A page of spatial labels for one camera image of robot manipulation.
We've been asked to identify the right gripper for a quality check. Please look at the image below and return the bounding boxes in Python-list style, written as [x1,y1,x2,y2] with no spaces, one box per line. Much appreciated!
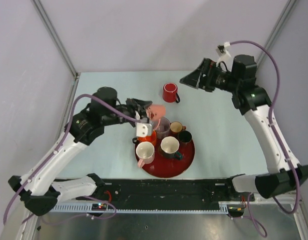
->
[179,58,239,94]

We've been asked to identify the red mug black handle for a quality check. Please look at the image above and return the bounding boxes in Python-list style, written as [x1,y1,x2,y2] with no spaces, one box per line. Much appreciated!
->
[163,82,180,103]

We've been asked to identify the large lilac mug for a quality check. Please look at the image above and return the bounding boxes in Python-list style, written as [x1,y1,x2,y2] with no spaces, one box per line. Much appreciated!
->
[154,117,170,140]

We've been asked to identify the orange mug black handle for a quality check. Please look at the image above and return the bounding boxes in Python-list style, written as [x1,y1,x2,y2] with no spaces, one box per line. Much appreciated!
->
[132,130,157,146]

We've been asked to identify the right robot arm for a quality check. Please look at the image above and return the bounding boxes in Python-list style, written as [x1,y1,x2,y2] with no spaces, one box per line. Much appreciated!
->
[179,54,308,201]

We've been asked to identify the aluminium frame rail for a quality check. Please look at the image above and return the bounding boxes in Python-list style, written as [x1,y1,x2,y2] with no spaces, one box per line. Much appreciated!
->
[31,0,79,81]

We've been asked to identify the red round tray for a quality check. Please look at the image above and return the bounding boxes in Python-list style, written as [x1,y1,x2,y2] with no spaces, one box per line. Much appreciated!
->
[137,139,195,178]

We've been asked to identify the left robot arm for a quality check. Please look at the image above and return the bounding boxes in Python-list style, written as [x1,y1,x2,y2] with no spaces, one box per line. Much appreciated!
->
[8,87,152,216]

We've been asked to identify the small orange mug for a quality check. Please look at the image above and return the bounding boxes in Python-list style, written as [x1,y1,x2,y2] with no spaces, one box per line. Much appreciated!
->
[170,121,186,136]

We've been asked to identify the white slotted cable duct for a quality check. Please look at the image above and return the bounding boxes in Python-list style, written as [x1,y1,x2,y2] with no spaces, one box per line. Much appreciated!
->
[50,201,228,215]

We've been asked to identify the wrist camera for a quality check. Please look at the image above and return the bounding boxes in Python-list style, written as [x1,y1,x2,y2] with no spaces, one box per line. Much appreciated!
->
[216,42,231,63]
[135,121,153,138]

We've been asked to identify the brown striped mug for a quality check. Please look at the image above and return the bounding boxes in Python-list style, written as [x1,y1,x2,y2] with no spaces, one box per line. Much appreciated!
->
[178,130,192,146]

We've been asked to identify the salmon small mug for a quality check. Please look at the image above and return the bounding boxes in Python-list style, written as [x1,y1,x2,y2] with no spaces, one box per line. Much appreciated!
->
[146,104,166,130]

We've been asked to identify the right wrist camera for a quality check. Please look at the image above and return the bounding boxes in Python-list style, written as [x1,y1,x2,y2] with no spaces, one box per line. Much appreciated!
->
[216,42,231,63]

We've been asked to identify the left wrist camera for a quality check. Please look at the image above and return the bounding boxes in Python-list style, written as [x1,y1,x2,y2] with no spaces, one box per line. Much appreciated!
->
[135,121,153,138]

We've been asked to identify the pink tall mug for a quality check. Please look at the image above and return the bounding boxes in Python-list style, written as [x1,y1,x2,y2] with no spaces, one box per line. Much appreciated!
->
[136,141,155,168]

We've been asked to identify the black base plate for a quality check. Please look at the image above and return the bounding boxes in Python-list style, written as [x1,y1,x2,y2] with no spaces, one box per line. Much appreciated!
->
[92,178,248,210]

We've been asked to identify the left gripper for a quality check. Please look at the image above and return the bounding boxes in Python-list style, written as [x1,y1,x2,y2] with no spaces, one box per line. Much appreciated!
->
[102,98,152,127]

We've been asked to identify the dark green mug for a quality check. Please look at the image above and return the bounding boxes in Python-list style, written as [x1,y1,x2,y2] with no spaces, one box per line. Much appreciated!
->
[159,136,183,160]

